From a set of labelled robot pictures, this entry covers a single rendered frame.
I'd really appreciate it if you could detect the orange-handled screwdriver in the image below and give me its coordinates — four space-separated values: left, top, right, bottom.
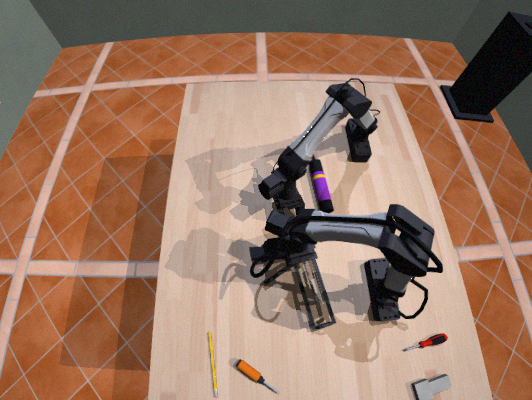
236 359 279 394

